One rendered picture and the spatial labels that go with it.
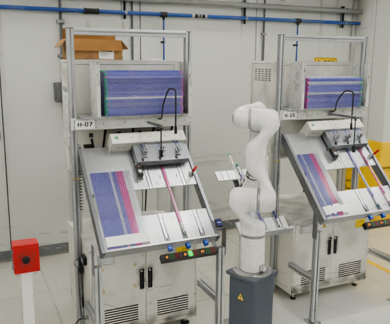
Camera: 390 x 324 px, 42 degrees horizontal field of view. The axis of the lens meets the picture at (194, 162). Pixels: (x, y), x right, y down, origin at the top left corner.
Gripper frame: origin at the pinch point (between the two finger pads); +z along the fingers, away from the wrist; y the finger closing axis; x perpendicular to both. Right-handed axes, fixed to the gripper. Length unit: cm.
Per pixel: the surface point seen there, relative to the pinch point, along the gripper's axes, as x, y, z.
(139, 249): -13, -65, 21
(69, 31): 93, -88, -50
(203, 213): 3.6, -20.9, 17.0
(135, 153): 45, -54, 3
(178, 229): -5.0, -39.8, 18.6
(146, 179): 31, -50, 12
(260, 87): 99, 59, -5
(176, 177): 30.6, -30.0, 12.1
